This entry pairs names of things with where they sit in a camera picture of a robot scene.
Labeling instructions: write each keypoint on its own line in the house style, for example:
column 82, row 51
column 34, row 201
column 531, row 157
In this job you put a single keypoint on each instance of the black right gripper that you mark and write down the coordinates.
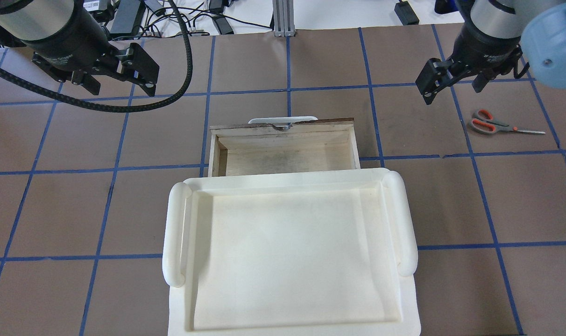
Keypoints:
column 484, row 48

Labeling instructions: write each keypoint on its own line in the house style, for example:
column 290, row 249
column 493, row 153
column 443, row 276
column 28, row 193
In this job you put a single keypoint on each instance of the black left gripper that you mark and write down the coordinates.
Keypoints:
column 64, row 38

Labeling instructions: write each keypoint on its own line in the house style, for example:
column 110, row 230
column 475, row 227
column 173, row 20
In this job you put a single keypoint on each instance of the orange grey scissors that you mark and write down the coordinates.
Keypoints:
column 484, row 122

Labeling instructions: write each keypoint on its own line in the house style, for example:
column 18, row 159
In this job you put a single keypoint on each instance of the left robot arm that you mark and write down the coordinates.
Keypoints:
column 49, row 20

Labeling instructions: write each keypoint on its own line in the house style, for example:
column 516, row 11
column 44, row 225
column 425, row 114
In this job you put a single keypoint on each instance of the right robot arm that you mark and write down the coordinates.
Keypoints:
column 501, row 37

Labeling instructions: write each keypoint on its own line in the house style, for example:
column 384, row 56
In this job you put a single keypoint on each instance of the wooden drawer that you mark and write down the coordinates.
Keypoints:
column 257, row 149

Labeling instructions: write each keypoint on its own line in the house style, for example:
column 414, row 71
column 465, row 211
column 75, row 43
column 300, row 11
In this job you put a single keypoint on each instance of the black power adapter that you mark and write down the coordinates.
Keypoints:
column 405, row 13

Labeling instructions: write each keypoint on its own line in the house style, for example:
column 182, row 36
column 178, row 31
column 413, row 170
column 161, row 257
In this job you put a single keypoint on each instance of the white plastic tray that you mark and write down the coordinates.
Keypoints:
column 329, row 253

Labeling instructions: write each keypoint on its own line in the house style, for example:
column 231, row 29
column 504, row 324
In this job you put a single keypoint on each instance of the white drawer handle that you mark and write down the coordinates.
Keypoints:
column 282, row 120

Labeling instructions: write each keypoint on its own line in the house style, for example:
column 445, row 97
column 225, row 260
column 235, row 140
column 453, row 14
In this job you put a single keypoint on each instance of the aluminium frame post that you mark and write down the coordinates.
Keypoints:
column 283, row 18

